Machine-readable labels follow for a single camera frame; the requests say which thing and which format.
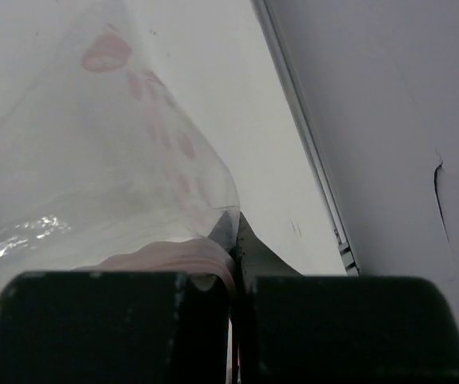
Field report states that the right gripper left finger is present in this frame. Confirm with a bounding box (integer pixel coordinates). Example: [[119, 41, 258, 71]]
[[0, 213, 233, 383]]

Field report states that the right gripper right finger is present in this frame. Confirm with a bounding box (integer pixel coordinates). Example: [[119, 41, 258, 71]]
[[235, 219, 459, 383]]

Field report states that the clear zip top bag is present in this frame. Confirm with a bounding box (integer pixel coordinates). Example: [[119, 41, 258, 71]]
[[0, 1, 240, 298]]

